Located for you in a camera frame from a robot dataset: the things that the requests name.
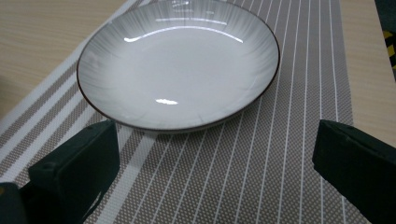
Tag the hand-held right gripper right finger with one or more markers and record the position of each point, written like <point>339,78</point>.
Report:
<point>358,168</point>

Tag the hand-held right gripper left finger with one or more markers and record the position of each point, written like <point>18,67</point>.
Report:
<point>77,174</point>

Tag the white plate with dark rim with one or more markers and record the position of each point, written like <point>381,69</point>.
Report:
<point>177,65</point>

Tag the grey striped placemat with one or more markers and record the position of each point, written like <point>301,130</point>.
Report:
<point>236,174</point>

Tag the black base with striped tape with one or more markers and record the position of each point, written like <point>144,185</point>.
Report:
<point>389,43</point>

